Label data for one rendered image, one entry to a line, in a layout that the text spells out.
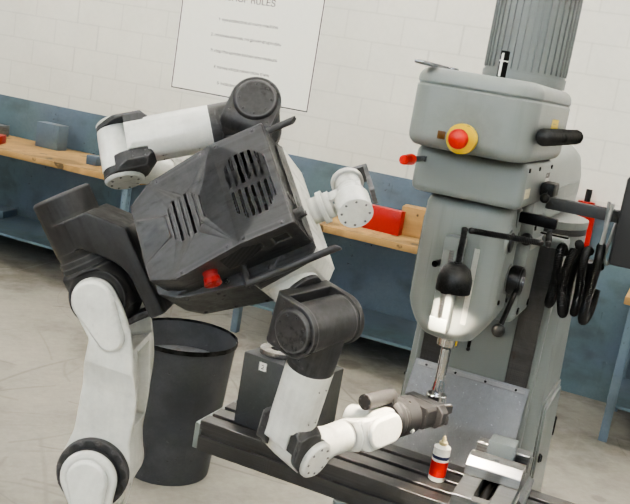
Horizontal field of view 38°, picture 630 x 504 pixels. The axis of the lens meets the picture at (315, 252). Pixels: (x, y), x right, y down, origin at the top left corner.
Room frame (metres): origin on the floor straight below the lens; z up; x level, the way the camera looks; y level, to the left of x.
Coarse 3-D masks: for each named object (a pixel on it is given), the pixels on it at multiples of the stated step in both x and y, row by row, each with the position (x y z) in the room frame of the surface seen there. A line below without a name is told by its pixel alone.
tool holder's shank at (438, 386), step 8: (440, 352) 2.01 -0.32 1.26; (448, 352) 2.01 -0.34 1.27; (440, 360) 2.01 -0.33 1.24; (448, 360) 2.01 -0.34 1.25; (440, 368) 2.01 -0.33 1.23; (440, 376) 2.00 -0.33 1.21; (432, 384) 2.02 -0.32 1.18; (440, 384) 2.00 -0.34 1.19; (432, 392) 2.01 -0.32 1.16; (440, 392) 2.01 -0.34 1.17
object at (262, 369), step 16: (256, 352) 2.14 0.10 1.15; (272, 352) 2.12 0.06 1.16; (256, 368) 2.11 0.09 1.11; (272, 368) 2.09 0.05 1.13; (336, 368) 2.12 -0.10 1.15; (240, 384) 2.13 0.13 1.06; (256, 384) 2.11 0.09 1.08; (272, 384) 2.09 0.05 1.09; (336, 384) 2.11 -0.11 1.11; (240, 400) 2.13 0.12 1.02; (256, 400) 2.11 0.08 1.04; (272, 400) 2.09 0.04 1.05; (336, 400) 2.12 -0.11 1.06; (240, 416) 2.13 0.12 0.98; (256, 416) 2.10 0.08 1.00; (320, 416) 2.06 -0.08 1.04
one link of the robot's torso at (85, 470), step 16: (64, 464) 1.61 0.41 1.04; (80, 464) 1.60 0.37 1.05; (96, 464) 1.60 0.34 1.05; (112, 464) 1.61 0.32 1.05; (64, 480) 1.61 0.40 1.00; (80, 480) 1.60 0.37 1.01; (96, 480) 1.60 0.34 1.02; (112, 480) 1.60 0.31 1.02; (80, 496) 1.60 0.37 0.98; (96, 496) 1.60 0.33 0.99; (112, 496) 1.60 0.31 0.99; (128, 496) 1.78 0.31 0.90
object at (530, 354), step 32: (576, 224) 2.42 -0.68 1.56; (544, 256) 2.31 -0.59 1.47; (544, 288) 2.30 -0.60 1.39; (512, 320) 2.33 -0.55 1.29; (544, 320) 2.30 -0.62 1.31; (416, 352) 2.42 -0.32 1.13; (480, 352) 2.36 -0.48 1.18; (512, 352) 2.32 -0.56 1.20; (544, 352) 2.32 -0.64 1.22; (512, 384) 2.31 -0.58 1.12; (544, 384) 2.33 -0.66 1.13; (544, 416) 2.36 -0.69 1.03; (544, 448) 2.49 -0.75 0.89
